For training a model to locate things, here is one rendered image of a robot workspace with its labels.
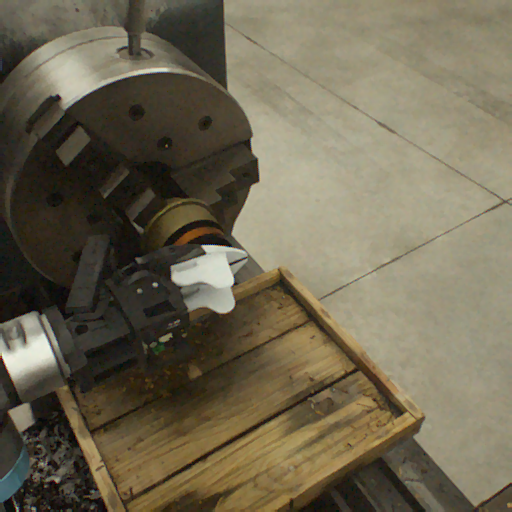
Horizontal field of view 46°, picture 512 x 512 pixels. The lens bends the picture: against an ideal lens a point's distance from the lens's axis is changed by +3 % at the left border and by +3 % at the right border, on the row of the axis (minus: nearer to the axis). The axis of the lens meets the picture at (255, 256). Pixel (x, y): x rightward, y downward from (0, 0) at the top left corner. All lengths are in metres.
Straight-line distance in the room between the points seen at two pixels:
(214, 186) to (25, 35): 0.28
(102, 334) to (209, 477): 0.24
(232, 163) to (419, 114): 2.42
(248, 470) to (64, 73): 0.48
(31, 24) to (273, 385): 0.52
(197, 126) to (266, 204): 1.73
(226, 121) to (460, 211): 1.88
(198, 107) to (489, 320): 1.59
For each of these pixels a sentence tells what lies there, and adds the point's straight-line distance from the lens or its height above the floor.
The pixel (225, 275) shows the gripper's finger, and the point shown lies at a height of 1.10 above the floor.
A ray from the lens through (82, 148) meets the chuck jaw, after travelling 0.63.
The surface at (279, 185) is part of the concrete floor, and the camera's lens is 2.55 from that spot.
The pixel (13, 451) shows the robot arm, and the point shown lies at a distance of 0.66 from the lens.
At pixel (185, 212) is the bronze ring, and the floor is 1.12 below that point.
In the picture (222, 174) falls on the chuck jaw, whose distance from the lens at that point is 0.73.
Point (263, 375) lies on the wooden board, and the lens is 0.79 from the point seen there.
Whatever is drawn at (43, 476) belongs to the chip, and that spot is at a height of 0.57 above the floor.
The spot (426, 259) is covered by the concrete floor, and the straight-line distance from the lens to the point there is 2.29.
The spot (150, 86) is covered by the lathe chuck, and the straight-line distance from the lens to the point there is 0.68.
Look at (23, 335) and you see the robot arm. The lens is 0.57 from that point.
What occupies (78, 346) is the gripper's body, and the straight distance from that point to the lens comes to 0.57.
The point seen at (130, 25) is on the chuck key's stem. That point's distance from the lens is 0.69.
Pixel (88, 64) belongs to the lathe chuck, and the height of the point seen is 1.24.
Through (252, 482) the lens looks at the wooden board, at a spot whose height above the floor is 0.88.
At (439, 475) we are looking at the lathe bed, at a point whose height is 0.87.
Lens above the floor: 1.53
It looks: 44 degrees down
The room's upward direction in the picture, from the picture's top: straight up
